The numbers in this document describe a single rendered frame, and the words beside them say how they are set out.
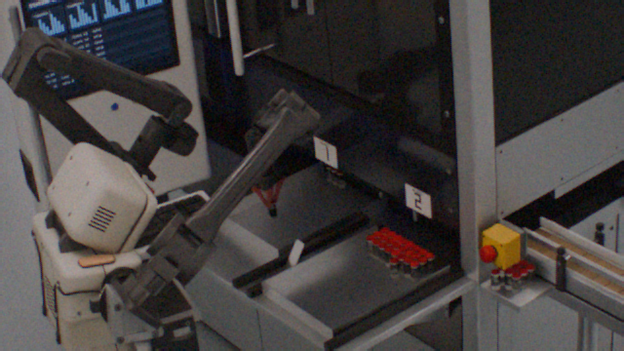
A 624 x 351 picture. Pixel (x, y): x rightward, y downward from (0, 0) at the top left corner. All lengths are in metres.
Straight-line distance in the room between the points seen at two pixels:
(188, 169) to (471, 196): 1.01
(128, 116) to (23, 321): 1.39
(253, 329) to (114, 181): 1.57
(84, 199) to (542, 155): 1.06
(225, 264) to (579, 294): 0.85
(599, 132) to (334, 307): 0.76
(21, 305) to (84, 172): 2.21
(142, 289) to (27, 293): 2.36
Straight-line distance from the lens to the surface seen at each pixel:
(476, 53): 2.64
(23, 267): 4.89
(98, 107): 3.35
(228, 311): 4.03
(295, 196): 3.28
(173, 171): 3.51
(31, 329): 4.53
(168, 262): 2.39
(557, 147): 2.94
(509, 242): 2.78
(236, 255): 3.08
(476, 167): 2.75
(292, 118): 2.48
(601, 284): 2.81
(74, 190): 2.50
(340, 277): 2.96
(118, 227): 2.48
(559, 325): 3.24
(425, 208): 2.94
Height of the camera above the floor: 2.54
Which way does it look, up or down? 29 degrees down
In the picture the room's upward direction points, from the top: 6 degrees counter-clockwise
